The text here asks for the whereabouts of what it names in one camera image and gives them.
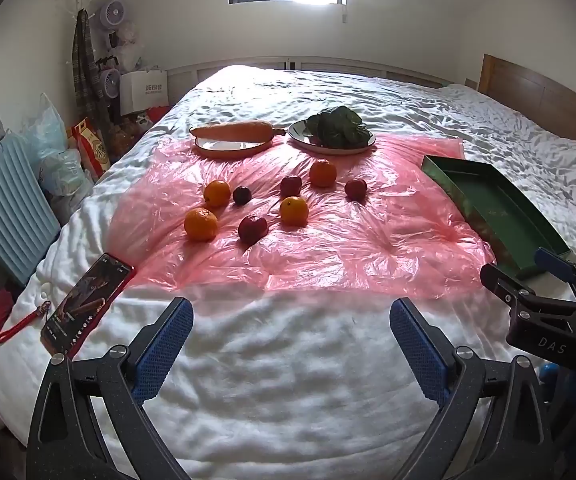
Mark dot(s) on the red radish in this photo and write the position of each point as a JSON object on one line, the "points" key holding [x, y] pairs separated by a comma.
{"points": [[316, 139]]}

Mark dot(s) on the dark red plum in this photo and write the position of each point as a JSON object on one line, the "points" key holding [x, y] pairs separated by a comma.
{"points": [[252, 227], [291, 185], [355, 189]]}

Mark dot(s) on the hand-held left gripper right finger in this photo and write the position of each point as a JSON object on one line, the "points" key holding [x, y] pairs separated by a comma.
{"points": [[417, 355]]}

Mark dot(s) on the leafy green vegetable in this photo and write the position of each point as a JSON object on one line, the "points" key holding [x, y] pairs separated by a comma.
{"points": [[338, 125]]}

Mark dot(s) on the smartphone in red case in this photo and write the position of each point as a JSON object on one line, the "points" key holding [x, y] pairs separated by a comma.
{"points": [[85, 305]]}

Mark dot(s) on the white paper bag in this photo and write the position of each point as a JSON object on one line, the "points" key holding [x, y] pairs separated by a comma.
{"points": [[143, 92]]}

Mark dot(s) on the clear plastic bag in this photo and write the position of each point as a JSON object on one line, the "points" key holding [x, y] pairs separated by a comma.
{"points": [[65, 175]]}

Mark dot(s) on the pink plastic sheet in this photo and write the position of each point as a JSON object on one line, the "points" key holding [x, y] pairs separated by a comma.
{"points": [[347, 250]]}

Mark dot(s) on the small white fan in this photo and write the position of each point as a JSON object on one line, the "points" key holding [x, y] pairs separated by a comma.
{"points": [[114, 12]]}

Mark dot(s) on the green metal tray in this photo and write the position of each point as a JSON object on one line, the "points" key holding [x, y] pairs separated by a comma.
{"points": [[497, 205]]}

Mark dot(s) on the orange rice bag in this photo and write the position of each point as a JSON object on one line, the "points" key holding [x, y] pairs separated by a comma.
{"points": [[93, 152]]}

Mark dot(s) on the dark purple plum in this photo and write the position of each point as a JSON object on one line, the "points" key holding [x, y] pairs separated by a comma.
{"points": [[241, 195]]}

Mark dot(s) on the dark orange tangerine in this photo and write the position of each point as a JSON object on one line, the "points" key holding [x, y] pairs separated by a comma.
{"points": [[323, 172]]}

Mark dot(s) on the red bag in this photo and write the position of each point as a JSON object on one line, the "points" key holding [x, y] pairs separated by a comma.
{"points": [[158, 112]]}

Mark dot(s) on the orange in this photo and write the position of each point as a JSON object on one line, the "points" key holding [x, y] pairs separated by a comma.
{"points": [[294, 210], [201, 223], [217, 193]]}

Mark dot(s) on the orange rimmed plate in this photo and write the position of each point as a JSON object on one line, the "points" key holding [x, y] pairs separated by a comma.
{"points": [[228, 149]]}

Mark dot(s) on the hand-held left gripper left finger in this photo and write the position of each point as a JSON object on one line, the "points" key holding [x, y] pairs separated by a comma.
{"points": [[165, 355]]}

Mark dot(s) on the white plate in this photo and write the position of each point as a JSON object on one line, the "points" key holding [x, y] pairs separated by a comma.
{"points": [[338, 150]]}

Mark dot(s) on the wooden headboard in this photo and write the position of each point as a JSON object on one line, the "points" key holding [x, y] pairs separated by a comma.
{"points": [[542, 95]]}

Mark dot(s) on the light blue ribbed board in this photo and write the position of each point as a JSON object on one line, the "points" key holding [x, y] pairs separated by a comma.
{"points": [[8, 210]]}

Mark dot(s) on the large carrot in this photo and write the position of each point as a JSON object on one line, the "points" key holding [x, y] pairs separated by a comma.
{"points": [[238, 131]]}

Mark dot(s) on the plaid scarf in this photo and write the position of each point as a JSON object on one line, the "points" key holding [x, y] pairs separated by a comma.
{"points": [[84, 60]]}

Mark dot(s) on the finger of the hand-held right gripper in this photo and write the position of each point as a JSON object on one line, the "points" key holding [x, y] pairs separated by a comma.
{"points": [[547, 259], [500, 281]]}

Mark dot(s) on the hanging white plastic bag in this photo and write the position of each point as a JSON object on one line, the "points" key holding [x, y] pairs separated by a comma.
{"points": [[128, 40]]}

